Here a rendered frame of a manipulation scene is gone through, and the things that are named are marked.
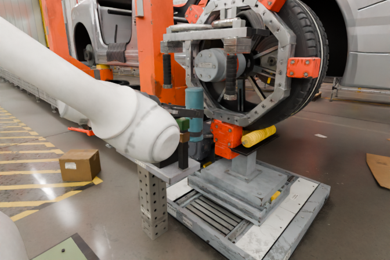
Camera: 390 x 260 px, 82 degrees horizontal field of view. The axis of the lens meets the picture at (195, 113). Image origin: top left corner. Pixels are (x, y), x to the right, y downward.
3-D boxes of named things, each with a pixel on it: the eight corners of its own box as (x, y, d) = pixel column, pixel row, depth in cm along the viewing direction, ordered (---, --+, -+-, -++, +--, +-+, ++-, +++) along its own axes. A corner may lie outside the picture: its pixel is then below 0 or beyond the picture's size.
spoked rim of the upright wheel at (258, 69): (237, 115, 139) (324, 94, 103) (213, 123, 123) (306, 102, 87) (215, 38, 140) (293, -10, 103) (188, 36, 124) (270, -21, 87)
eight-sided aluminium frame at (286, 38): (286, 133, 93) (303, -12, 78) (279, 137, 89) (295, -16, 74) (193, 109, 130) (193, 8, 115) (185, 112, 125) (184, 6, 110)
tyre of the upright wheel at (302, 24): (231, 129, 145) (349, 107, 97) (207, 138, 129) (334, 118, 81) (203, 32, 146) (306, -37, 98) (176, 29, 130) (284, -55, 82)
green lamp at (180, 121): (190, 129, 85) (190, 118, 84) (182, 131, 83) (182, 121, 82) (183, 126, 88) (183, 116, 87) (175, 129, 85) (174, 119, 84)
